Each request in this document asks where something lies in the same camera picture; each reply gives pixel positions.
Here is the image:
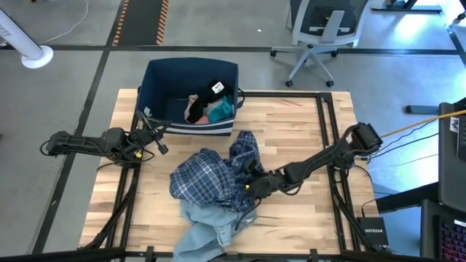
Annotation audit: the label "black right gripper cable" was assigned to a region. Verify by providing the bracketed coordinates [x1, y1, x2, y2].
[234, 198, 262, 231]

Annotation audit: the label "teal garment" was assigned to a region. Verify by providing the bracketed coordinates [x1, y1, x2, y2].
[208, 96, 234, 124]

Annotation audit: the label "black desk base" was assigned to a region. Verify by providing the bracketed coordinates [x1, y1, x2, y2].
[371, 0, 443, 15]

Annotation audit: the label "white tower fan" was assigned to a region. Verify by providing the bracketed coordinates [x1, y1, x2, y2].
[0, 7, 55, 69]

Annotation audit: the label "backlit computer keyboard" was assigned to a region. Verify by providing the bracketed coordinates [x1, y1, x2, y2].
[438, 215, 466, 261]

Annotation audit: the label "white floor cable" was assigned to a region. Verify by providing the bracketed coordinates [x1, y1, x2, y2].
[39, 0, 90, 45]

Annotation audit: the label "white black office chair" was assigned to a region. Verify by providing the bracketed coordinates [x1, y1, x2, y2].
[269, 0, 369, 88]

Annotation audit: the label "black metal table frame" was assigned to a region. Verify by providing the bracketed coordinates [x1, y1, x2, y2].
[78, 90, 379, 262]

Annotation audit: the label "blue plaid shirt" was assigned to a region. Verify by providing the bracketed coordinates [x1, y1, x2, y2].
[169, 130, 266, 213]

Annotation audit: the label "black garment with white label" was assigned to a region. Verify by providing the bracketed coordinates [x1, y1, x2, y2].
[189, 80, 226, 123]

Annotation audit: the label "black desk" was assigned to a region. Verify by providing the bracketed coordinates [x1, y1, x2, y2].
[374, 181, 466, 262]

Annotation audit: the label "black Netgear network switch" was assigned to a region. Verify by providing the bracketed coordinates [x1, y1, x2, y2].
[355, 217, 390, 247]

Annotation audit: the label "peach pink garment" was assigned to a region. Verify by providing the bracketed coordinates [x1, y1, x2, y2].
[183, 94, 200, 124]

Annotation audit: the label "light blue denim jeans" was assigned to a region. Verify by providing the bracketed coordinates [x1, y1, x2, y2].
[173, 199, 258, 262]

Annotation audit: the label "grey desk foot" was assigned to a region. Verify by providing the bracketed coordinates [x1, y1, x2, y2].
[405, 104, 441, 116]

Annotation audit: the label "yellow cable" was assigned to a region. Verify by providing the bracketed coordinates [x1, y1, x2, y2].
[380, 108, 466, 139]

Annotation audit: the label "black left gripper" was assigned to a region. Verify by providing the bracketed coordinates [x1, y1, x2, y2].
[127, 111, 172, 150]

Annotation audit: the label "black computer monitor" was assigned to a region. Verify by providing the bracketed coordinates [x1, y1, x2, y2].
[438, 97, 466, 214]

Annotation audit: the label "black power cable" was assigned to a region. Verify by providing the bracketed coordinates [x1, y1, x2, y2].
[367, 132, 440, 161]

